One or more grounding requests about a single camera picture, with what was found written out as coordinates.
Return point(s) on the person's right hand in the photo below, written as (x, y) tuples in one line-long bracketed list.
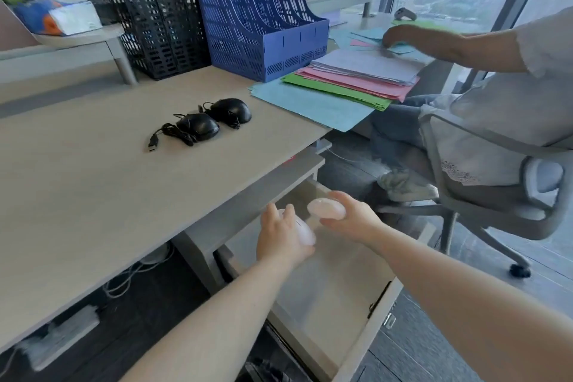
[(353, 220)]

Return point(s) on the person's left hand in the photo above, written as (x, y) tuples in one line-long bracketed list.
[(277, 238)]

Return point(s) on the grey cabinet drawer with lock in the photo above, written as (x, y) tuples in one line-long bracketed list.
[(331, 287)]

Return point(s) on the person's left forearm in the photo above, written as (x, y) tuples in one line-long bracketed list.
[(215, 328)]

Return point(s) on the person's right forearm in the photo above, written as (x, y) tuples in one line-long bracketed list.
[(470, 305)]

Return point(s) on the large light blue paper sheet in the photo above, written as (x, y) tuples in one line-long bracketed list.
[(313, 106)]

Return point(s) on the white round device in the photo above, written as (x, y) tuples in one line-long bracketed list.
[(156, 256)]

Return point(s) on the green paper stack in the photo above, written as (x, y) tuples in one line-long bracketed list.
[(331, 88)]

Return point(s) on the pink paper stack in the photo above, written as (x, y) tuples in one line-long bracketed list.
[(358, 84)]

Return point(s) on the pale lilac paper stack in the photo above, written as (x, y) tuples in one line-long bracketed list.
[(371, 64)]

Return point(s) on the loose light blue paper sheets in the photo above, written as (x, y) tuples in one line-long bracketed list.
[(367, 33)]

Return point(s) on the grey office chair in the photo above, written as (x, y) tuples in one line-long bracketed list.
[(541, 198)]

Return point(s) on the bright green paper sheet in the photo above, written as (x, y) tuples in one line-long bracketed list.
[(425, 24)]

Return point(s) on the grey handheld controller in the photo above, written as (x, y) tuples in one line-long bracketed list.
[(405, 13)]

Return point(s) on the blue plastic file rack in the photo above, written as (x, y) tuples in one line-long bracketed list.
[(233, 14)]

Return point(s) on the white power strip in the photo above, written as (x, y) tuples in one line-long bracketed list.
[(62, 337)]

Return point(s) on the black mesh file rack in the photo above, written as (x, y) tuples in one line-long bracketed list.
[(165, 23)]

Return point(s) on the colourful tissue pack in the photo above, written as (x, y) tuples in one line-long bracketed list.
[(71, 17)]

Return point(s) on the brown desk partition panel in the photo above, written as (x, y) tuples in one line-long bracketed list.
[(13, 32)]

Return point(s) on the grey desk bracket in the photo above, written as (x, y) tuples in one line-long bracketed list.
[(324, 146)]

